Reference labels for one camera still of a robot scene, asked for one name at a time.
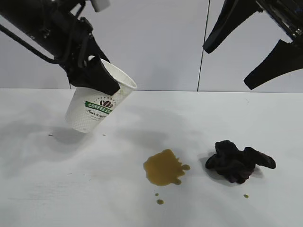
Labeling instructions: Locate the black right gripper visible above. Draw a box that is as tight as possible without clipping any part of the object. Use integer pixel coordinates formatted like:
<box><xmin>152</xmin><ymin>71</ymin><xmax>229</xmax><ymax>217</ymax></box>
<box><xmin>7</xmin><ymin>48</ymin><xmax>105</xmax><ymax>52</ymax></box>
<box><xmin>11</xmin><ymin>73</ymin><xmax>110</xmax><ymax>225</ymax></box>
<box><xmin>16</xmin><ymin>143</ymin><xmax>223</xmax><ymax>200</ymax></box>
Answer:
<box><xmin>203</xmin><ymin>0</ymin><xmax>303</xmax><ymax>90</ymax></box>

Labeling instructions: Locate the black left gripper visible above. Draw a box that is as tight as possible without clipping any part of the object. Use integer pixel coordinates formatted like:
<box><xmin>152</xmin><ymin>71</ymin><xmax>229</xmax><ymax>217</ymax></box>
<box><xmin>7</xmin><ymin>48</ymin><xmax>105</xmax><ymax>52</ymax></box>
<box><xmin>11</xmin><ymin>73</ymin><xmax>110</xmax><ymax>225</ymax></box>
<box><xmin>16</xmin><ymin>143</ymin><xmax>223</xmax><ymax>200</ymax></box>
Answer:
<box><xmin>54</xmin><ymin>14</ymin><xmax>121</xmax><ymax>95</ymax></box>

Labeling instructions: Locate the white paper coffee cup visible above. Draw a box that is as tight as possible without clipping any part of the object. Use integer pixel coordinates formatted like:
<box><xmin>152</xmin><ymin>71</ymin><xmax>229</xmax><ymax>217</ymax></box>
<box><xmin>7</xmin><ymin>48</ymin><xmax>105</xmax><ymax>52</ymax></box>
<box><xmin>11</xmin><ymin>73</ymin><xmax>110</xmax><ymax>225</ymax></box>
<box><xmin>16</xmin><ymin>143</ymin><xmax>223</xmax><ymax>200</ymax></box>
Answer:
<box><xmin>65</xmin><ymin>59</ymin><xmax>138</xmax><ymax>133</ymax></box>

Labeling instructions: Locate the black cloth rag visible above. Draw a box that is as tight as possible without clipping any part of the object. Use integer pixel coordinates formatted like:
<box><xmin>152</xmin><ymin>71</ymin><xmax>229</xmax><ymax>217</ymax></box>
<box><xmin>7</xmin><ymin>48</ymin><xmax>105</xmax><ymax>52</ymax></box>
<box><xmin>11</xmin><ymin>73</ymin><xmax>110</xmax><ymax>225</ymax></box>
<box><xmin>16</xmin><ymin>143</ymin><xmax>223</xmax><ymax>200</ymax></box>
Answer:
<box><xmin>205</xmin><ymin>140</ymin><xmax>277</xmax><ymax>184</ymax></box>

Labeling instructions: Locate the brown coffee spill puddle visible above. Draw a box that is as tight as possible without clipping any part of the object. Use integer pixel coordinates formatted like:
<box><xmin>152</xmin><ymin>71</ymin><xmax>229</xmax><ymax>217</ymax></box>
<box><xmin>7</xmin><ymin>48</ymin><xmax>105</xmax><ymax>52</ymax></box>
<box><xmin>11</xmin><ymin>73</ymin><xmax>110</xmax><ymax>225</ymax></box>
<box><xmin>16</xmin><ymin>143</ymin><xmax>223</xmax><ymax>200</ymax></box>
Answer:
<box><xmin>143</xmin><ymin>148</ymin><xmax>191</xmax><ymax>187</ymax></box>

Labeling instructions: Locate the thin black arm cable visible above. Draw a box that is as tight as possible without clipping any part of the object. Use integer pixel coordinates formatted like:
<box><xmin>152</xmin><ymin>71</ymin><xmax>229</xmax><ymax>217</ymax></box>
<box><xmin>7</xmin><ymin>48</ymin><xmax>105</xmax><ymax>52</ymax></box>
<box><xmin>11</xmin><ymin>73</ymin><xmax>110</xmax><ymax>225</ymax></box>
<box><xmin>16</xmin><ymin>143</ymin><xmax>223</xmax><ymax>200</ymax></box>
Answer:
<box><xmin>0</xmin><ymin>23</ymin><xmax>60</xmax><ymax>64</ymax></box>

